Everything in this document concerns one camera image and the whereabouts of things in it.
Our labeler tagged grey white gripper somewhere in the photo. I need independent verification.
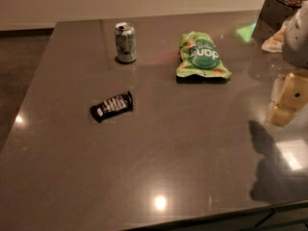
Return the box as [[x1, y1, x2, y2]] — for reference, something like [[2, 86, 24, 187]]
[[267, 1, 308, 127]]

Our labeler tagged black rxbar chocolate bar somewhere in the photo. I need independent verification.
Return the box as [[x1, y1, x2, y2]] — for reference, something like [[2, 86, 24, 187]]
[[90, 91, 134, 123]]

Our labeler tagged white crumpled wrapper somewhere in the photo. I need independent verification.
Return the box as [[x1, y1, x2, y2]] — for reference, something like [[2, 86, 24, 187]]
[[262, 26, 286, 53]]

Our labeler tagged black stand box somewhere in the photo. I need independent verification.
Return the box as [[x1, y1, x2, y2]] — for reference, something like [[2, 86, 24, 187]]
[[252, 0, 297, 43]]

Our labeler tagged green snack chip bag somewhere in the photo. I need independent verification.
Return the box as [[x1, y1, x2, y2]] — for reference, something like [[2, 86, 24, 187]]
[[176, 31, 232, 80]]

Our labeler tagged green white soda can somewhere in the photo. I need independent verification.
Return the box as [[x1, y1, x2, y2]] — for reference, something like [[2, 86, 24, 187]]
[[115, 22, 137, 64]]

